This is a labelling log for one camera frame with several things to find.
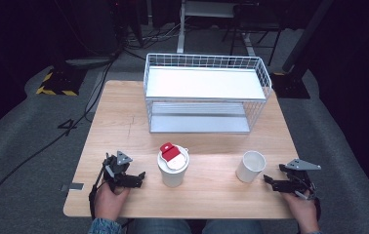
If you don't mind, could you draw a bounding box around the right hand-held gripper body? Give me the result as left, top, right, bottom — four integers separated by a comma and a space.
284, 158, 322, 198

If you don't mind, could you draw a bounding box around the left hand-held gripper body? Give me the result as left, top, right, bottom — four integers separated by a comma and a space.
102, 150, 134, 191

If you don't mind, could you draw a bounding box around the white paper cup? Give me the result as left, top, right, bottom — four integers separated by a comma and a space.
235, 149, 267, 184

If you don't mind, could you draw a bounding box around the white cup with red lid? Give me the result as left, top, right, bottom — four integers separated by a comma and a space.
156, 141, 190, 189

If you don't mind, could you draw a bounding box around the white wire shelf rack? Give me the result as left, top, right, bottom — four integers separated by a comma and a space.
143, 53, 273, 135

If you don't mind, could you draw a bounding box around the person's left hand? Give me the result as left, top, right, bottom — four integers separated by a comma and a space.
93, 182, 131, 222

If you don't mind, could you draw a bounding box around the person's right hand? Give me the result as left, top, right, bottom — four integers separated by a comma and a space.
281, 190, 321, 234

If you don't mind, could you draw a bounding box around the person's left leg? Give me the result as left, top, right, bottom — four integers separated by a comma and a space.
129, 218, 194, 234

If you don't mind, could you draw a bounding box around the person's leg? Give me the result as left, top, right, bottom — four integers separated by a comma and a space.
201, 219, 266, 234
129, 218, 194, 234

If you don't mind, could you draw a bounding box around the person's right leg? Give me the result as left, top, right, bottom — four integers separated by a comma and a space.
201, 219, 266, 234

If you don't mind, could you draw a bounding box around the yellow black striped stand base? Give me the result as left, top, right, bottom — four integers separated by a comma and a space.
35, 65, 88, 98

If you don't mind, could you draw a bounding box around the black slanted pole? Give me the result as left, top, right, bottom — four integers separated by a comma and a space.
281, 0, 336, 75

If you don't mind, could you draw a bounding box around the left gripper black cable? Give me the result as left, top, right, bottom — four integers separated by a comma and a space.
88, 161, 109, 220

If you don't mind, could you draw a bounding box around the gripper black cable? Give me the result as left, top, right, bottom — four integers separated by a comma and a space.
294, 190, 322, 223
88, 161, 109, 220

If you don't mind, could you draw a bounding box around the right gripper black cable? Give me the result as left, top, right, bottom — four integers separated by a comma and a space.
294, 190, 322, 223

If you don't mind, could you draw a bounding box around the long black floor cable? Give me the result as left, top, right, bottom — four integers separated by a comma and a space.
0, 57, 117, 234

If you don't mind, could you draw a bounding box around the black square base plate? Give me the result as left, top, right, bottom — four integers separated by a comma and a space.
269, 71, 311, 100

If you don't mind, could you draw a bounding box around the bundle of floor cables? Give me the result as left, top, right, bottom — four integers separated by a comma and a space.
123, 21, 186, 51

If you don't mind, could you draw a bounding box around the black metal chair frame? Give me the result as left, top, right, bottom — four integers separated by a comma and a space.
221, 3, 286, 66

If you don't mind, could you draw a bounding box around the white metal desk frame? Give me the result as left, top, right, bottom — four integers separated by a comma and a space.
176, 0, 257, 57

